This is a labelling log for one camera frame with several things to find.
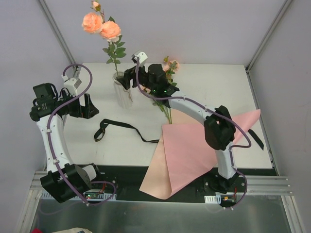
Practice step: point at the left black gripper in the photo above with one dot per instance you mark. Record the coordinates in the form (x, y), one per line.
(82, 106)

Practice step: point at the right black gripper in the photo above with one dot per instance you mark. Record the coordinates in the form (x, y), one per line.
(132, 74)

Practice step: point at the pink rose stem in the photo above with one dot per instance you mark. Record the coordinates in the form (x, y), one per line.
(170, 68)
(162, 107)
(95, 23)

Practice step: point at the pink wrapping paper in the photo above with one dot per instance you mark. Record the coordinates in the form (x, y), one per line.
(182, 149)

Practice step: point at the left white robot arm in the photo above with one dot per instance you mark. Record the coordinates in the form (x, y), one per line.
(64, 179)

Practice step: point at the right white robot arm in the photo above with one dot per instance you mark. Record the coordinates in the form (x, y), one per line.
(218, 125)

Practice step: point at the white ribbed ceramic vase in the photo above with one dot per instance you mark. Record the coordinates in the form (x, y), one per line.
(124, 97)

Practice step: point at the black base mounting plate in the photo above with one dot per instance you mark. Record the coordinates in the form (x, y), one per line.
(141, 183)

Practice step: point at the left circuit board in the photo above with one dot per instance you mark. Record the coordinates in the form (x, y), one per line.
(95, 196)

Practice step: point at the circuit board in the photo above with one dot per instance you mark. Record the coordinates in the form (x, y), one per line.
(95, 196)
(220, 199)

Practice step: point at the right circuit board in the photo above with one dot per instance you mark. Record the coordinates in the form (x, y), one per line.
(220, 199)

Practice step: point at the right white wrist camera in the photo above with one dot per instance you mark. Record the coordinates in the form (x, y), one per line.
(139, 57)

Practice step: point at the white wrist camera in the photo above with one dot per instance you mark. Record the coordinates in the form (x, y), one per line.
(139, 57)
(71, 85)

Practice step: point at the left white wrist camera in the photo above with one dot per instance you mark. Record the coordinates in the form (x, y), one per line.
(71, 85)

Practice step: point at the left aluminium frame post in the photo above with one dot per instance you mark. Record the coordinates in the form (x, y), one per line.
(56, 31)

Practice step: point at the aluminium frame post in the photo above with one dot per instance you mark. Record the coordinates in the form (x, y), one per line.
(276, 21)
(56, 31)

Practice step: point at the right aluminium frame post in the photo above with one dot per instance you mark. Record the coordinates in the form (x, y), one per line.
(276, 21)

